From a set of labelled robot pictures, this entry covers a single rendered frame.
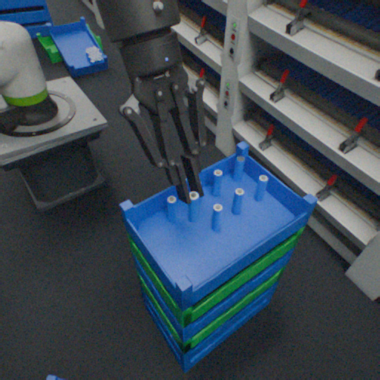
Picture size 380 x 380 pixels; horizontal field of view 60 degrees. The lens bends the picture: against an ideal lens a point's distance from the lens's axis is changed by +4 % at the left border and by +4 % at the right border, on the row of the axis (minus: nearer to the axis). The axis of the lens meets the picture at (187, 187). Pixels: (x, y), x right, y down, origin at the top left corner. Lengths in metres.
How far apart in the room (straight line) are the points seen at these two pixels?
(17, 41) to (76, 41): 1.12
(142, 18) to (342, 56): 0.58
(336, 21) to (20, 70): 0.81
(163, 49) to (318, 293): 0.86
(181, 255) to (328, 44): 0.61
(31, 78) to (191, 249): 0.69
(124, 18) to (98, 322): 0.81
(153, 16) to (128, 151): 1.04
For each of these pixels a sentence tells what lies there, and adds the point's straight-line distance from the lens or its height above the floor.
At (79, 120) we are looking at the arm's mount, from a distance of 1.10.
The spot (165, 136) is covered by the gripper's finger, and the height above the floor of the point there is 0.64.
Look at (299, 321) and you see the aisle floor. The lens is 1.04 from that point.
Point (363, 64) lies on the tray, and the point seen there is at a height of 0.56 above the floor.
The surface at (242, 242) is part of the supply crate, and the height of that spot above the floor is 0.40.
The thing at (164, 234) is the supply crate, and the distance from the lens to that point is 0.63.
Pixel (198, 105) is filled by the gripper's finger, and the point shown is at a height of 0.66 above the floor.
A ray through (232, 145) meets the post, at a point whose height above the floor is 0.06.
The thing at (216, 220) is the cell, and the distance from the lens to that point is 0.61.
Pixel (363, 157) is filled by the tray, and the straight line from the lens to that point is 0.93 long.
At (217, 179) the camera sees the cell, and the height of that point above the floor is 0.45.
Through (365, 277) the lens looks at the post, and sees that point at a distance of 1.10.
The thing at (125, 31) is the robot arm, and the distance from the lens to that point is 0.41.
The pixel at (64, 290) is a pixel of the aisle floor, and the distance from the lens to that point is 1.08.
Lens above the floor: 0.93
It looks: 49 degrees down
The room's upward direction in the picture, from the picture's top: straight up
